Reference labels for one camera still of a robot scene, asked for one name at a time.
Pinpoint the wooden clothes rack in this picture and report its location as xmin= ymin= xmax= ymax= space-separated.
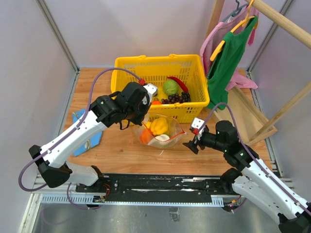
xmin=205 ymin=0 xmax=311 ymax=146

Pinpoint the yellow bell pepper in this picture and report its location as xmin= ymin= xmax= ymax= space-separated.
xmin=150 ymin=117 xmax=169 ymax=135

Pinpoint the yellow plastic basket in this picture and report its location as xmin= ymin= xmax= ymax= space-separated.
xmin=115 ymin=54 xmax=209 ymax=123

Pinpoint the dark grape bunch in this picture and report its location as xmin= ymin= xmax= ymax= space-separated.
xmin=161 ymin=94 xmax=186 ymax=104

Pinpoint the grey hanger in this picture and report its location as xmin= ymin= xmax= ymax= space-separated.
xmin=222 ymin=0 xmax=248 ymax=22

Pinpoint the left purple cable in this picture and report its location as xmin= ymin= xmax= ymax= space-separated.
xmin=18 ymin=67 xmax=146 ymax=211

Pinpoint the green tank top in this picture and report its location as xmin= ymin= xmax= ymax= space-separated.
xmin=207 ymin=16 xmax=258 ymax=109

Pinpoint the green cabbage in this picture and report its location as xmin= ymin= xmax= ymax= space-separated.
xmin=162 ymin=79 xmax=179 ymax=96

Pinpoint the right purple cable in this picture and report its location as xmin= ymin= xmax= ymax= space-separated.
xmin=193 ymin=102 xmax=311 ymax=216

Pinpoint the black grape bunch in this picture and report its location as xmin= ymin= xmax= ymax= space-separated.
xmin=181 ymin=92 xmax=191 ymax=102

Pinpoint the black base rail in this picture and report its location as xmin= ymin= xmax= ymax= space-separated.
xmin=75 ymin=173 xmax=237 ymax=204

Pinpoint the clear zip top bag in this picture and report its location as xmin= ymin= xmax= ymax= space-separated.
xmin=133 ymin=113 xmax=187 ymax=149

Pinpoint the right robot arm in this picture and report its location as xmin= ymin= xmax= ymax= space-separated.
xmin=184 ymin=118 xmax=311 ymax=233

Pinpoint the orange in basket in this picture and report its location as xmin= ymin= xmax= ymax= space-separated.
xmin=152 ymin=100 xmax=162 ymax=105

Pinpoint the orange fruit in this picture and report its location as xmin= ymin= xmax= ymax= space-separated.
xmin=139 ymin=129 xmax=154 ymax=145

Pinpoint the green sugar apple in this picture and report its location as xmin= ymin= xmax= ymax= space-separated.
xmin=160 ymin=142 xmax=170 ymax=148

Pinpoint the white cable duct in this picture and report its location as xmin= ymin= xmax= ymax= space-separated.
xmin=40 ymin=195 xmax=224 ymax=207

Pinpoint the purple cable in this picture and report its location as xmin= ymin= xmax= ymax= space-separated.
xmin=18 ymin=67 xmax=146 ymax=211
xmin=193 ymin=102 xmax=311 ymax=216

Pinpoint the red chili pepper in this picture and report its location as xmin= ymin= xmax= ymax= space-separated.
xmin=168 ymin=76 xmax=189 ymax=92

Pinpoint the blue cloth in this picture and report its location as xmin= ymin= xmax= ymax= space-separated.
xmin=72 ymin=108 xmax=104 ymax=157

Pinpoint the pink shirt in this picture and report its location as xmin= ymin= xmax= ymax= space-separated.
xmin=199 ymin=7 xmax=258 ymax=91

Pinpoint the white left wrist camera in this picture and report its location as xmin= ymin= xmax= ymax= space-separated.
xmin=143 ymin=83 xmax=158 ymax=103

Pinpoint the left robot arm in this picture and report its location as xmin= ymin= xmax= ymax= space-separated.
xmin=29 ymin=82 xmax=157 ymax=192

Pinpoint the yellow hanger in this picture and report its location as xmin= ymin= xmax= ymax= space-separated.
xmin=210 ymin=0 xmax=255 ymax=62

